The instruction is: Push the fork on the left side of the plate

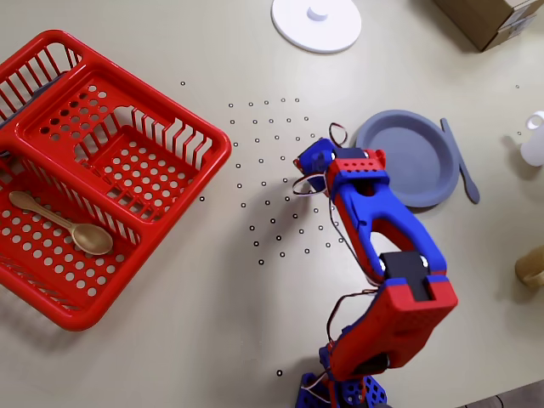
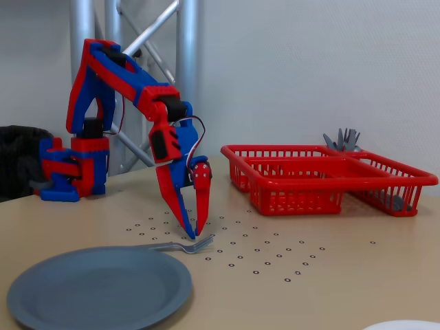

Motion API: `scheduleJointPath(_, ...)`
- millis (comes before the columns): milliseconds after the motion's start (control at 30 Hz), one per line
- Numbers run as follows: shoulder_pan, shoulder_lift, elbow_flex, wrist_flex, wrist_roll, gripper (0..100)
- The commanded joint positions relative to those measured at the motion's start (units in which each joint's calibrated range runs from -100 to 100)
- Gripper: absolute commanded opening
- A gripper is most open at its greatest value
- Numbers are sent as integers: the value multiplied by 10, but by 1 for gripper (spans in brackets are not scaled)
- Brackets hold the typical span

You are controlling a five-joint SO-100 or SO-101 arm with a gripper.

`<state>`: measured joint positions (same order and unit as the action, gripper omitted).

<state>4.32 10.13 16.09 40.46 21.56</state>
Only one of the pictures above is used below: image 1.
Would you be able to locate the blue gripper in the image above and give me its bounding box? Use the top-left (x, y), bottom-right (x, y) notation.
top-left (292, 138), bottom-right (337, 195)

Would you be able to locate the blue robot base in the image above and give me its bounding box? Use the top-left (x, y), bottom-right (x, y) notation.
top-left (297, 346), bottom-right (390, 408)

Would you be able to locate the grey round plate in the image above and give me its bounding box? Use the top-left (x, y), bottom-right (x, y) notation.
top-left (354, 110), bottom-right (461, 209)

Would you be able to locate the white round lid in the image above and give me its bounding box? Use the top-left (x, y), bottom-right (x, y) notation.
top-left (270, 0), bottom-right (363, 54)

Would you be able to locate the grey plastic knife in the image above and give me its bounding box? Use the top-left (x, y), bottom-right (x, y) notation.
top-left (439, 117), bottom-right (481, 204)

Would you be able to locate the tan wooden spoon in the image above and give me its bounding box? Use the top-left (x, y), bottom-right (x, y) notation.
top-left (8, 190), bottom-right (115, 257)

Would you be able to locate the brown cardboard box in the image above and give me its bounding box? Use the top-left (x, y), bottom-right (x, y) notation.
top-left (431, 0), bottom-right (539, 53)

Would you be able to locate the white plastic bottle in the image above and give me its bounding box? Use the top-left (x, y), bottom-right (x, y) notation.
top-left (520, 110), bottom-right (544, 167)

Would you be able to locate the tan plastic cup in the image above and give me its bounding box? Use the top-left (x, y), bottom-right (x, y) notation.
top-left (514, 245), bottom-right (544, 290)

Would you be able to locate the red plastic dish basket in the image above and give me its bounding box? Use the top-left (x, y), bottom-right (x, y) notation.
top-left (0, 28), bottom-right (233, 332)

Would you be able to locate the dark grey object under basket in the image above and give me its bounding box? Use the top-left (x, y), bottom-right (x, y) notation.
top-left (0, 71), bottom-right (67, 128)

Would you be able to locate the red white servo cable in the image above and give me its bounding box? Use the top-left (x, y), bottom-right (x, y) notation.
top-left (292, 122), bottom-right (382, 286)
top-left (326, 288), bottom-right (379, 354)

